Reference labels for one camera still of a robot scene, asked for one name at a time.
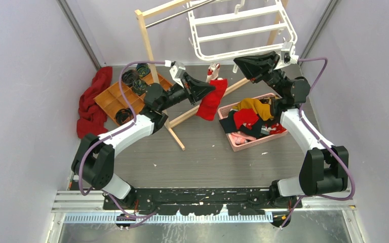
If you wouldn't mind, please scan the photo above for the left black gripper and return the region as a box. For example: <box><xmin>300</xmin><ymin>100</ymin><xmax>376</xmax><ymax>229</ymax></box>
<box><xmin>159</xmin><ymin>72</ymin><xmax>215</xmax><ymax>112</ymax></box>

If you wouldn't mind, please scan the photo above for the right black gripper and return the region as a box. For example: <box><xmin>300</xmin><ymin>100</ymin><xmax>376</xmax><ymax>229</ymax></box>
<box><xmin>233</xmin><ymin>51</ymin><xmax>289</xmax><ymax>100</ymax></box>

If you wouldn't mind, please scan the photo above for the red santa sock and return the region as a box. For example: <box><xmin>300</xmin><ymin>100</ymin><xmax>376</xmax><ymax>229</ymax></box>
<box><xmin>206</xmin><ymin>63</ymin><xmax>220</xmax><ymax>83</ymax></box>
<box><xmin>266</xmin><ymin>123</ymin><xmax>287</xmax><ymax>135</ymax></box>
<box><xmin>196</xmin><ymin>78</ymin><xmax>228</xmax><ymax>121</ymax></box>

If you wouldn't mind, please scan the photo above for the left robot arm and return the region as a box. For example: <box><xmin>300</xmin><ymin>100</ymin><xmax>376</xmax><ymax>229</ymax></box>
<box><xmin>71</xmin><ymin>72</ymin><xmax>216</xmax><ymax>210</ymax></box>

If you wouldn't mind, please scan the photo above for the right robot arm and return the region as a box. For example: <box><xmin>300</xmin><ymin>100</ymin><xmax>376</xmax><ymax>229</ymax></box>
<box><xmin>234</xmin><ymin>52</ymin><xmax>349</xmax><ymax>208</ymax></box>

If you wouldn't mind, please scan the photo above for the white plastic clip hanger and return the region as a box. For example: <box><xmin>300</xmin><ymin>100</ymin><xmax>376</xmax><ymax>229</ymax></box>
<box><xmin>186</xmin><ymin>1</ymin><xmax>298</xmax><ymax>63</ymax></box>

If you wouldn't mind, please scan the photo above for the mustard yellow sock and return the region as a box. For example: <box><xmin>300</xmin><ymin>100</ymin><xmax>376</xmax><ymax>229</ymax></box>
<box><xmin>232</xmin><ymin>98</ymin><xmax>274</xmax><ymax>120</ymax></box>

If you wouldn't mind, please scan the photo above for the red sock in basket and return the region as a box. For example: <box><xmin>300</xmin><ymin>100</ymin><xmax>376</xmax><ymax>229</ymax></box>
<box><xmin>233</xmin><ymin>109</ymin><xmax>259</xmax><ymax>130</ymax></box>

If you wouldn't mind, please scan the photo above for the pink plastic basket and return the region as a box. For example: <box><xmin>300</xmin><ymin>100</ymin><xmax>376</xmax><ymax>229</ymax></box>
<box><xmin>218</xmin><ymin>93</ymin><xmax>287</xmax><ymax>152</ymax></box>

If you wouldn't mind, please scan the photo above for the rolled teal sock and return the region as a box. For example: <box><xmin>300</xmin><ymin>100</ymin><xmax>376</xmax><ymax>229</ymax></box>
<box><xmin>136</xmin><ymin>63</ymin><xmax>151</xmax><ymax>78</ymax></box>

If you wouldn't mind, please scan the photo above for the rolled dark green sock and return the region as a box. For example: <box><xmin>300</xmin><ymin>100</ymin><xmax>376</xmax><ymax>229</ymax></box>
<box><xmin>132</xmin><ymin>79</ymin><xmax>148</xmax><ymax>96</ymax></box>

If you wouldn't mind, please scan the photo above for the pink sock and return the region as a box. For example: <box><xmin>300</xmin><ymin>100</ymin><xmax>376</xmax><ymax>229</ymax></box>
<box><xmin>230</xmin><ymin>132</ymin><xmax>256</xmax><ymax>145</ymax></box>

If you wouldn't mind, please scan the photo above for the rolled black orange sock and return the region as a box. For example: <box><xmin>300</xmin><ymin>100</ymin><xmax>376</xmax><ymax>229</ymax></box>
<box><xmin>114</xmin><ymin>108</ymin><xmax>134</xmax><ymax>126</ymax></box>

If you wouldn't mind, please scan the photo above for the wooden compartment tray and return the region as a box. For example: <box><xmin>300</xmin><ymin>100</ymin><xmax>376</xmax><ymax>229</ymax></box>
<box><xmin>94</xmin><ymin>70</ymin><xmax>173</xmax><ymax>127</ymax></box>

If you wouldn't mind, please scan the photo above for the red cloth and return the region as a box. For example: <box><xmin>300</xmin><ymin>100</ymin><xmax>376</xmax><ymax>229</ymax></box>
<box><xmin>76</xmin><ymin>66</ymin><xmax>112</xmax><ymax>139</ymax></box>

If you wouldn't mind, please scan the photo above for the wooden drying rack frame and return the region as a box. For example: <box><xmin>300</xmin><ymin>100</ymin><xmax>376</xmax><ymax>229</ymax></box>
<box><xmin>134</xmin><ymin>0</ymin><xmax>287</xmax><ymax>151</ymax></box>

